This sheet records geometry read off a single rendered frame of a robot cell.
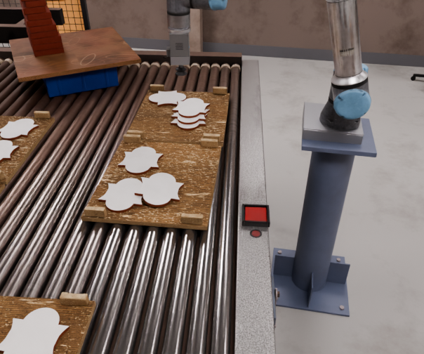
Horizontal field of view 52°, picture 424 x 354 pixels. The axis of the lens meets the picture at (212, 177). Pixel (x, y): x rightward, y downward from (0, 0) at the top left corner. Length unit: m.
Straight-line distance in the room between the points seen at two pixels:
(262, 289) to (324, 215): 0.91
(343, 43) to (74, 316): 1.07
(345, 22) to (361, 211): 1.60
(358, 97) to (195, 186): 0.60
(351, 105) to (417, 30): 3.55
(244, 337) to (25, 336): 0.45
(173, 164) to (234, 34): 3.64
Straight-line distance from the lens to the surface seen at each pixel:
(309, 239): 2.01
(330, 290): 2.28
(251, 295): 1.03
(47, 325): 1.00
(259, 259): 1.11
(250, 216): 1.20
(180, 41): 1.48
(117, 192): 1.28
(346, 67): 1.46
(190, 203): 1.23
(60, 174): 1.46
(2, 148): 1.61
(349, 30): 1.43
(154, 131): 1.58
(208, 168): 1.37
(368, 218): 2.76
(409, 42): 5.03
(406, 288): 2.43
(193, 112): 1.63
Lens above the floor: 1.72
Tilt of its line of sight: 36 degrees down
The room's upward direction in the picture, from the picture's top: straight up
